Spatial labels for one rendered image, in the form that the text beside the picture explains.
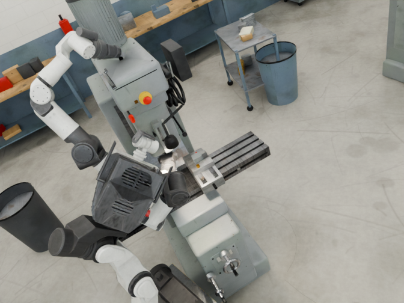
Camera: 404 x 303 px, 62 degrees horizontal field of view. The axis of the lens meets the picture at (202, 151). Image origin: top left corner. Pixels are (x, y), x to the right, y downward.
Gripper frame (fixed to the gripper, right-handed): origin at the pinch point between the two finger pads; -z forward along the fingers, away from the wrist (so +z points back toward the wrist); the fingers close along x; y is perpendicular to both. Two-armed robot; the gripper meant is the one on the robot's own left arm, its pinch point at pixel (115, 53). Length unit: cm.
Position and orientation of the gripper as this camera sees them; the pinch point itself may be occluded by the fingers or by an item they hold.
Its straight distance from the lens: 172.4
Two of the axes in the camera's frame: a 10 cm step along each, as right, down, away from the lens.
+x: 9.1, 0.3, -4.0
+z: -4.1, 0.9, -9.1
